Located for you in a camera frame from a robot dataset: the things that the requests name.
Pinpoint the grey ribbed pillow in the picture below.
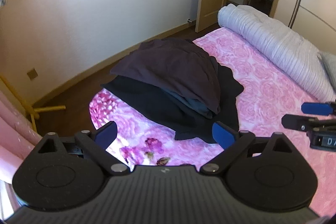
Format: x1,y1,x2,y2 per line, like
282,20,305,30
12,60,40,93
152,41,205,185
321,52,336,85

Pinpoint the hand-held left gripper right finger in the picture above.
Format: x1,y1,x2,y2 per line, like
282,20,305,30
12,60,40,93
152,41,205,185
199,121,296,176

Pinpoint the yellow pipe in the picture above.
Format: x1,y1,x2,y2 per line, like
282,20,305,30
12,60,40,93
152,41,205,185
0,74,66,133

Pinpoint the pink rose bed sheet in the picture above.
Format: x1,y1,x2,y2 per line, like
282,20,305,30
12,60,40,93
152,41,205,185
89,27,336,216

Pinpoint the dark brown long-sleeve shirt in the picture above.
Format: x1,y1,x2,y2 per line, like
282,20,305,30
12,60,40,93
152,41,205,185
110,39,221,115

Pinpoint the light grey ribbed quilt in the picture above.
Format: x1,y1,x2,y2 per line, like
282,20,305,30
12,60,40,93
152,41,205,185
217,4,336,101

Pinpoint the pile of dark clothes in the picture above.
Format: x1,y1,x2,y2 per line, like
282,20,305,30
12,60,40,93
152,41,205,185
100,64,244,144

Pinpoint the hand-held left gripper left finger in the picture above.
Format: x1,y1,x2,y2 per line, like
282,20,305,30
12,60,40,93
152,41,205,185
34,121,132,176

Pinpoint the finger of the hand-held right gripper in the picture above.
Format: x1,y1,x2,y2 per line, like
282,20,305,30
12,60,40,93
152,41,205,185
301,101,336,116
281,114,336,131

